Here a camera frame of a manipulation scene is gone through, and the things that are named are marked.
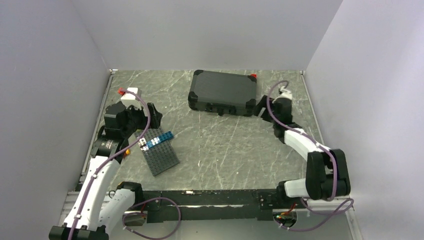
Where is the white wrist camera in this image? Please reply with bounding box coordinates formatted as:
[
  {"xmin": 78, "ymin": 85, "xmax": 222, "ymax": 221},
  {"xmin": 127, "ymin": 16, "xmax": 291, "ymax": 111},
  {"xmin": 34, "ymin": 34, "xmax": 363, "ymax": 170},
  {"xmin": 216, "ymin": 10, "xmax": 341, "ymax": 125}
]
[
  {"xmin": 278, "ymin": 86, "xmax": 293, "ymax": 100},
  {"xmin": 118, "ymin": 87, "xmax": 142, "ymax": 109}
]

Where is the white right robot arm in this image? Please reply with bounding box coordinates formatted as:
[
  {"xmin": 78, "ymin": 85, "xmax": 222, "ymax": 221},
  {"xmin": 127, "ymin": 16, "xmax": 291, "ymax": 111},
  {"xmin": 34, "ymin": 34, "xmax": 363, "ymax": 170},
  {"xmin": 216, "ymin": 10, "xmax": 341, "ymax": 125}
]
[{"xmin": 254, "ymin": 95, "xmax": 351, "ymax": 208}]

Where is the light blue lego brick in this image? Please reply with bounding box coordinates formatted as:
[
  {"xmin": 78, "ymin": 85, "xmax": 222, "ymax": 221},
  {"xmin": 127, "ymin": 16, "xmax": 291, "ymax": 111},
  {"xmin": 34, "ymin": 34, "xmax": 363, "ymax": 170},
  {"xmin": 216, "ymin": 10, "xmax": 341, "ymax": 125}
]
[{"xmin": 146, "ymin": 137, "xmax": 161, "ymax": 149}]

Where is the dark grey lego baseplate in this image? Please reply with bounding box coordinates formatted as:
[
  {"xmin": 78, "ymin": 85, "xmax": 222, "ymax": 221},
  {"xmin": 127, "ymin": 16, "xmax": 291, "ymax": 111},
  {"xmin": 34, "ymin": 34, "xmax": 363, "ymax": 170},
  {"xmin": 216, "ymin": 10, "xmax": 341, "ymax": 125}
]
[{"xmin": 138, "ymin": 128, "xmax": 180, "ymax": 177}]

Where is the black poker set case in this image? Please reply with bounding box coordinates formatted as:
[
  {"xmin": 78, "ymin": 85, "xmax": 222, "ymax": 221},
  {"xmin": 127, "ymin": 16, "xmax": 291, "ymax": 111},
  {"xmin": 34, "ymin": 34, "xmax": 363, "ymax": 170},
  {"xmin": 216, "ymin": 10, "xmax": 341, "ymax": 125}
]
[{"xmin": 187, "ymin": 69, "xmax": 257, "ymax": 117}]

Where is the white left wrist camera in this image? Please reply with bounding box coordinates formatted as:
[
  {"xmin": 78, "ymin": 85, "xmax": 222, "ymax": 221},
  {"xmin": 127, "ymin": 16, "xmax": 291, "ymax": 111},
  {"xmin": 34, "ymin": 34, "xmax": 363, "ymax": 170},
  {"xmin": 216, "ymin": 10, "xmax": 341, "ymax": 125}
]
[{"xmin": 118, "ymin": 87, "xmax": 142, "ymax": 109}]

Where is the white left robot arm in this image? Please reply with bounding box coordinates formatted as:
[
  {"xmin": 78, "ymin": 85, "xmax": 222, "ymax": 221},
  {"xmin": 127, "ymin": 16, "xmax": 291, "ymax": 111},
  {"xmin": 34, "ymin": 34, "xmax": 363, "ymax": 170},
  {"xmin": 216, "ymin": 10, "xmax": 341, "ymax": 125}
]
[{"xmin": 48, "ymin": 100, "xmax": 163, "ymax": 240}]

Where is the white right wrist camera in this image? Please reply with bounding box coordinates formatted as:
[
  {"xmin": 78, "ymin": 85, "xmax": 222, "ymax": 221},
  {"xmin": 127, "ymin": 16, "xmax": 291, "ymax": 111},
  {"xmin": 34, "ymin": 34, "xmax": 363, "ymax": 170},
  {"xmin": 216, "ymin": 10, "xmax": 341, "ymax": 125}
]
[{"xmin": 278, "ymin": 86, "xmax": 293, "ymax": 100}]

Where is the dark teal lego brick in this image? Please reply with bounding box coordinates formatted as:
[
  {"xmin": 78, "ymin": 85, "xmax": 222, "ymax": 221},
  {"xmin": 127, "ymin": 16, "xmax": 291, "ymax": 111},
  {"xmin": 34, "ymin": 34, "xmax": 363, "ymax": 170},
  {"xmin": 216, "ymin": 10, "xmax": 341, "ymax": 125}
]
[{"xmin": 157, "ymin": 131, "xmax": 174, "ymax": 142}]

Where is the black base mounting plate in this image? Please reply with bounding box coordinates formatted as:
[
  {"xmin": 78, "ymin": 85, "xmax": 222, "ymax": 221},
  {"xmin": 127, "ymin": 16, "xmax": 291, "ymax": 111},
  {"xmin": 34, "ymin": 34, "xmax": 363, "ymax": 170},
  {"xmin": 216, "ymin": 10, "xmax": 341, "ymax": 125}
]
[{"xmin": 143, "ymin": 188, "xmax": 303, "ymax": 223}]

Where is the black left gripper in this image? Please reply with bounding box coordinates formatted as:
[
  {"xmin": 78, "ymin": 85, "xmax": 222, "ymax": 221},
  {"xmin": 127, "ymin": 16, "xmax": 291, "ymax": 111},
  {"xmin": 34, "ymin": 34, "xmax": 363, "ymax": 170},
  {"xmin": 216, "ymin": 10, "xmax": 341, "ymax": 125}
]
[{"xmin": 121, "ymin": 102, "xmax": 162, "ymax": 138}]

